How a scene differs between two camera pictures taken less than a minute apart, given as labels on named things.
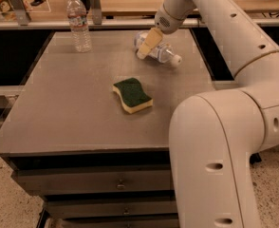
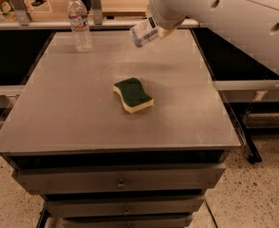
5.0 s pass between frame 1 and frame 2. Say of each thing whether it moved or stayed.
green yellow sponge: stayed
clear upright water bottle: stayed
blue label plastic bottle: moved
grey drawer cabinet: stayed
